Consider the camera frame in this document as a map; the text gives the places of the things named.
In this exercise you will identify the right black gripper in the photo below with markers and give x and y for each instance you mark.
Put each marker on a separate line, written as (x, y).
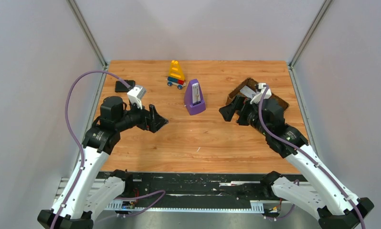
(240, 109)

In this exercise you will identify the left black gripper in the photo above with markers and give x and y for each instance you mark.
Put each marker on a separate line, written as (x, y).
(150, 119)

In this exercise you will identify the black card holder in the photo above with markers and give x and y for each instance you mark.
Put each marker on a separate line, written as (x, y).
(121, 88)

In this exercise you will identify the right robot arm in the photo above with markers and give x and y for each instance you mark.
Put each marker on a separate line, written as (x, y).
(333, 205)

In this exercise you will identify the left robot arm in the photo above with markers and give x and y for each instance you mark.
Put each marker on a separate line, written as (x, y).
(76, 208)

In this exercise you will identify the white card in basket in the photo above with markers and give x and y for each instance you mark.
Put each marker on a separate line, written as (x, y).
(248, 92)

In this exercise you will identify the brown woven basket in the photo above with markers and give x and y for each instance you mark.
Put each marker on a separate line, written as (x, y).
(250, 82)

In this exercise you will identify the purple metronome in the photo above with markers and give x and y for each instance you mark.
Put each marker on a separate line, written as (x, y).
(193, 99)

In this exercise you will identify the colourful toy block car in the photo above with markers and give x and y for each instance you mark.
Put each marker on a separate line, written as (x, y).
(176, 76)

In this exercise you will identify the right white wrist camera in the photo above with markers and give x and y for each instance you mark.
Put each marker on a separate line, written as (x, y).
(262, 92)

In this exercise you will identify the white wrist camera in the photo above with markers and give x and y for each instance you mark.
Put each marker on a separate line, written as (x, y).
(262, 92)
(135, 96)

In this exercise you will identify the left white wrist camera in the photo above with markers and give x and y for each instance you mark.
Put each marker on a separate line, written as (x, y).
(135, 96)

